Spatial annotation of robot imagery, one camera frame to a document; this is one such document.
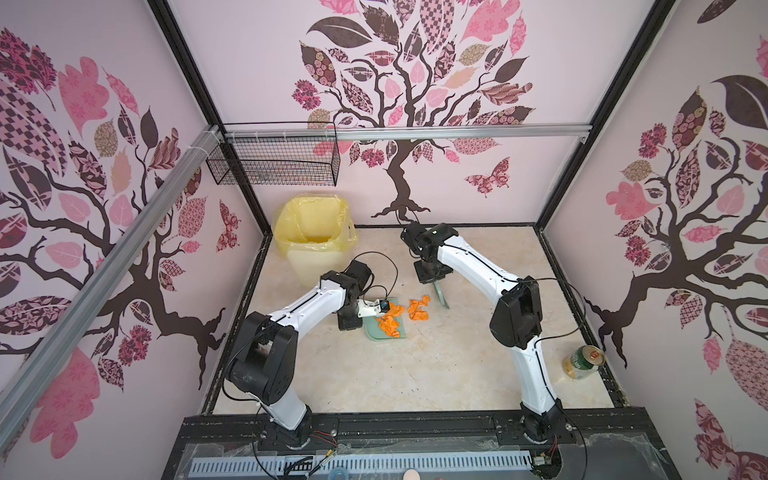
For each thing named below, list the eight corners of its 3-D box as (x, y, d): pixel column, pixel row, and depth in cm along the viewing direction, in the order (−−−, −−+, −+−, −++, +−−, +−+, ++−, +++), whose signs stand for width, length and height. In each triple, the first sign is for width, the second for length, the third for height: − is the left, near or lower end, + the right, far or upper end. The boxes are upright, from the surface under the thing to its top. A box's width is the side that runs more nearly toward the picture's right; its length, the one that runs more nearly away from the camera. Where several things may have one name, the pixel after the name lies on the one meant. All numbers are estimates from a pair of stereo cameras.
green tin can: (565, 381, 84) (585, 367, 75) (557, 359, 88) (576, 344, 79) (587, 381, 84) (611, 367, 75) (579, 359, 88) (600, 344, 79)
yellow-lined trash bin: (287, 297, 100) (262, 249, 81) (301, 245, 116) (283, 194, 96) (354, 297, 100) (345, 249, 81) (359, 245, 116) (353, 194, 96)
